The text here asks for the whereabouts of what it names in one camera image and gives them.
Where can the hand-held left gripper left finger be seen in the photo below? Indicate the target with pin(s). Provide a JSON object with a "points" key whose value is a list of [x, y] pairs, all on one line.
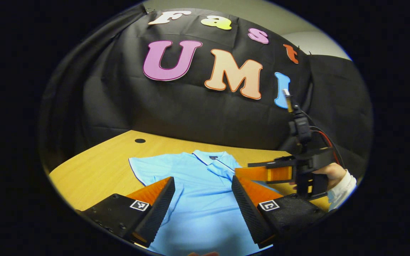
{"points": [[160, 213]]}

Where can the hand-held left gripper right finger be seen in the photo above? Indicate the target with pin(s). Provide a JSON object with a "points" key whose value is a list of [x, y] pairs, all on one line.
{"points": [[247, 213]]}

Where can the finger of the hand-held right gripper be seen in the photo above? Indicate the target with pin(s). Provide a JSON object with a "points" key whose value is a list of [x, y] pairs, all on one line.
{"points": [[258, 173]]}

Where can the light blue T-shirt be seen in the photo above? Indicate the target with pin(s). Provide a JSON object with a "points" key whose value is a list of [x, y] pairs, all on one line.
{"points": [[201, 199]]}

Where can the black backdrop cloth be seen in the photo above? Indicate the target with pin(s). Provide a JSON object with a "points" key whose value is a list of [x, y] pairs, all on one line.
{"points": [[176, 110]]}

